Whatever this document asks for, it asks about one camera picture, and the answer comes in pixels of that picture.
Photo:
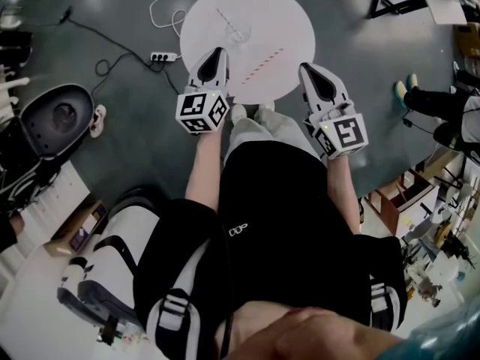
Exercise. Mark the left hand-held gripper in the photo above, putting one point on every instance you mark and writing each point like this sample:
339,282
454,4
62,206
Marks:
197,111

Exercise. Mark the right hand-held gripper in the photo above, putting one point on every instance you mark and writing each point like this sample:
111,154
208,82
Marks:
345,133

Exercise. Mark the person's left forearm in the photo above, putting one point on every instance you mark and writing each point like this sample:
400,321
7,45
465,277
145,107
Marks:
204,171

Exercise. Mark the person's right forearm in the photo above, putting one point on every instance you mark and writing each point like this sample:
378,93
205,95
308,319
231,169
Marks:
341,193

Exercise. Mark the red striped straw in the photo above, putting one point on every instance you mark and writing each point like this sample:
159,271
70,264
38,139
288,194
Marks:
264,65

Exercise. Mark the person's left white shoe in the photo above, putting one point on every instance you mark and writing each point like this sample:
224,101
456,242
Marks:
238,113

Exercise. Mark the person's white shoe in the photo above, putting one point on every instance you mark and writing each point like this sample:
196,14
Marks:
238,113
267,105

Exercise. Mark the white power strip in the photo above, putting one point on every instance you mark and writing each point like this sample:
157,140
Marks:
163,56

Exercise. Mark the person's right white shoe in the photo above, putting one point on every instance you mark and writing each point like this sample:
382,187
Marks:
267,105

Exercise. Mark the person's grey trousers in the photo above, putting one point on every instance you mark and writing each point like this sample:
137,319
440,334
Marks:
262,129

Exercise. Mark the person's black shirt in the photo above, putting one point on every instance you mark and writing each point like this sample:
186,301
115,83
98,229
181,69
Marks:
285,219

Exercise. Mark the brown cardboard box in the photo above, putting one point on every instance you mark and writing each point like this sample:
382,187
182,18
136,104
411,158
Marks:
397,204

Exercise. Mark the white board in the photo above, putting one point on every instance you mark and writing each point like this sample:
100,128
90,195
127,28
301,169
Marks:
446,6

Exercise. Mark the yellow cardboard box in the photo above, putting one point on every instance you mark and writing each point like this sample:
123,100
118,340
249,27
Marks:
468,39

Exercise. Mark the dark grey shell chair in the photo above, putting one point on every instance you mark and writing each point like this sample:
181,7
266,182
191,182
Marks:
56,116

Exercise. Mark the white black backpack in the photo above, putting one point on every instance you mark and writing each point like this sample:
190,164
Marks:
123,231

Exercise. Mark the cardboard box purple contents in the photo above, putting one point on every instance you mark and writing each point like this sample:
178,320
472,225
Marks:
80,231

